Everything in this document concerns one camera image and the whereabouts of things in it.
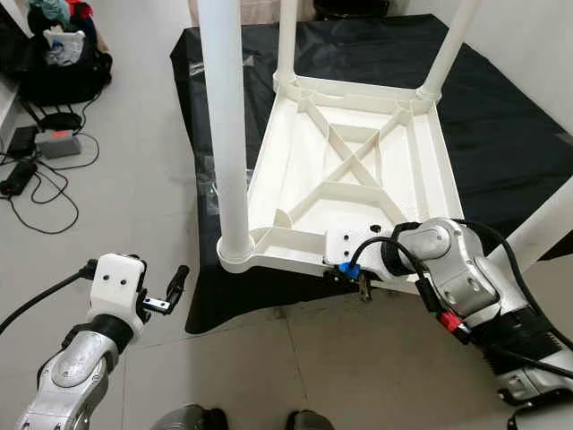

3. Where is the grey robot left leg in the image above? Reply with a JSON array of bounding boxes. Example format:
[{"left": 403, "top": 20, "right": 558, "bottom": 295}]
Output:
[{"left": 148, "top": 403, "right": 229, "bottom": 430}]

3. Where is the black wifi router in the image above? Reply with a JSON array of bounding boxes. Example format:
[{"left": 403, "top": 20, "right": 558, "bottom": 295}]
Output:
[{"left": 36, "top": 103, "right": 87, "bottom": 135}]

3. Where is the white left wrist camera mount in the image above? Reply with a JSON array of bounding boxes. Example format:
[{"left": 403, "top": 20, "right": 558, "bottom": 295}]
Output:
[{"left": 88, "top": 254, "right": 150, "bottom": 338}]

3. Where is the black round basin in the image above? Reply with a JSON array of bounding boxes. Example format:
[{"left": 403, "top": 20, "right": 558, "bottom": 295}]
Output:
[{"left": 313, "top": 0, "right": 390, "bottom": 19}]

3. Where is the red plush toy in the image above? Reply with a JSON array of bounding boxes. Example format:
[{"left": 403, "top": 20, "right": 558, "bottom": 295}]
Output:
[{"left": 67, "top": 0, "right": 96, "bottom": 21}]

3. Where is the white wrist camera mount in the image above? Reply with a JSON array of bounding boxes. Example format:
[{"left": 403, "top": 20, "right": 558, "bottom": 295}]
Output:
[
  {"left": 324, "top": 227, "right": 400, "bottom": 270},
  {"left": 88, "top": 254, "right": 150, "bottom": 338}
]

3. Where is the black backpack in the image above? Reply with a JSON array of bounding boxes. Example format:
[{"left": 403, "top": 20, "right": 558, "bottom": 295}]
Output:
[{"left": 13, "top": 0, "right": 114, "bottom": 107}]

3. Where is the teal plush toy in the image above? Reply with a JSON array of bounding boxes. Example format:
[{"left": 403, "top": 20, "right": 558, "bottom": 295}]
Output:
[{"left": 27, "top": 0, "right": 73, "bottom": 23}]

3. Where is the black power adapter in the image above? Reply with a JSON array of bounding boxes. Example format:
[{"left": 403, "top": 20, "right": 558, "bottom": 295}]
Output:
[
  {"left": 4, "top": 161, "right": 42, "bottom": 196},
  {"left": 9, "top": 125, "right": 41, "bottom": 155}
]

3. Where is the clear tape patch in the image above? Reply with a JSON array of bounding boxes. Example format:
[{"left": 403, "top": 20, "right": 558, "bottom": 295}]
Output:
[{"left": 197, "top": 170, "right": 225, "bottom": 216}]

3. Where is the white plastic table top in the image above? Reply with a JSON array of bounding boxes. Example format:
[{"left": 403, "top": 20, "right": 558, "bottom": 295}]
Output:
[{"left": 217, "top": 72, "right": 472, "bottom": 293}]

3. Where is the grey box red light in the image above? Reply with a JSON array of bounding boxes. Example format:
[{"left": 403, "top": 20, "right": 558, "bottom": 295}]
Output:
[{"left": 40, "top": 133, "right": 83, "bottom": 160}]

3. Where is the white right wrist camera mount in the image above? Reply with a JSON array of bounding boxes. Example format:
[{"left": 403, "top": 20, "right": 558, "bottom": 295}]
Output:
[{"left": 324, "top": 227, "right": 400, "bottom": 270}]

